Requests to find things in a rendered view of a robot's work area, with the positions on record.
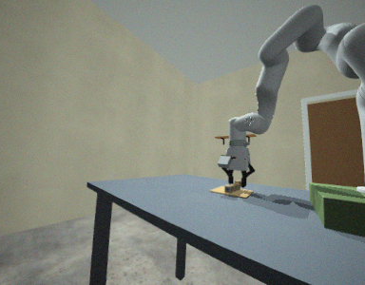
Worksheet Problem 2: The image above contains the beige flat mat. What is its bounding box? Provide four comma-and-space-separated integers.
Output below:
210, 186, 254, 199

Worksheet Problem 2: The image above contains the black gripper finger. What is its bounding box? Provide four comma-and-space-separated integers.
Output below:
241, 163, 255, 188
221, 168, 234, 184

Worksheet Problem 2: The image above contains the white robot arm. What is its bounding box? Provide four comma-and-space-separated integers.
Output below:
229, 5, 365, 172

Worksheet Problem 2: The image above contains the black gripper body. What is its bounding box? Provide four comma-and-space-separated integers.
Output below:
226, 146, 251, 171

